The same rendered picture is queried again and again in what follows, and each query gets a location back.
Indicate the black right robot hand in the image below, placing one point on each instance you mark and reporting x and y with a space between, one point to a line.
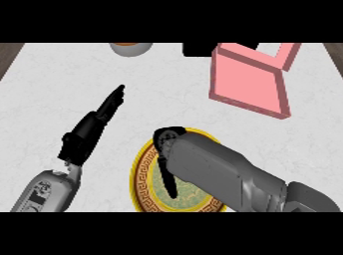
166 176

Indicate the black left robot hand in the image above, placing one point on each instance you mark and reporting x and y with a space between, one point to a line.
84 132

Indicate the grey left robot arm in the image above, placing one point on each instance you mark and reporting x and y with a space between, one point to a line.
45 194

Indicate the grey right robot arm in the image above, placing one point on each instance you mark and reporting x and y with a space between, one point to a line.
236 176

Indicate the yellow patterned plate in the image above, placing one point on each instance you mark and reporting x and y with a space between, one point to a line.
150 186

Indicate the pink open box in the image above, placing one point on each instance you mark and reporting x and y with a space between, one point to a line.
249 79

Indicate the grey bowl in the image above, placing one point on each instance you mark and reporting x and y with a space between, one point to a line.
131 49

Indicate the black block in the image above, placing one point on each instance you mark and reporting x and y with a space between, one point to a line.
198 50

